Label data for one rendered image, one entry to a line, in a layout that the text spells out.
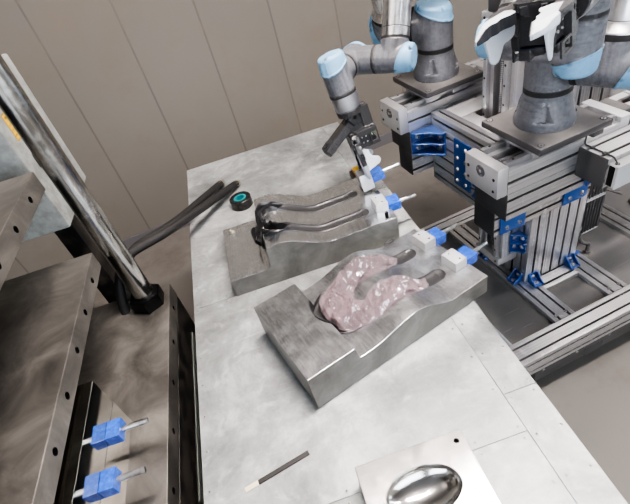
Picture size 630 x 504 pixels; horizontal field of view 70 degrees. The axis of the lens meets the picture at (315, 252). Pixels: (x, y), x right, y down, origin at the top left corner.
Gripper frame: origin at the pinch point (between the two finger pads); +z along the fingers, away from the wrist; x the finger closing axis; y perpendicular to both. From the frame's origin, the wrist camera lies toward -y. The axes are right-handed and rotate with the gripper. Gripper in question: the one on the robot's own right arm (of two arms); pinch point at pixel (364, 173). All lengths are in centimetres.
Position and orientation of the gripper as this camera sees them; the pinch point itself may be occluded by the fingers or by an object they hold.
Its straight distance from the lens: 138.4
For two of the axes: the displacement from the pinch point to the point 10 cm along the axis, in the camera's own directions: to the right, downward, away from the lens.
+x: -2.0, -4.9, 8.5
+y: 9.1, -4.2, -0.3
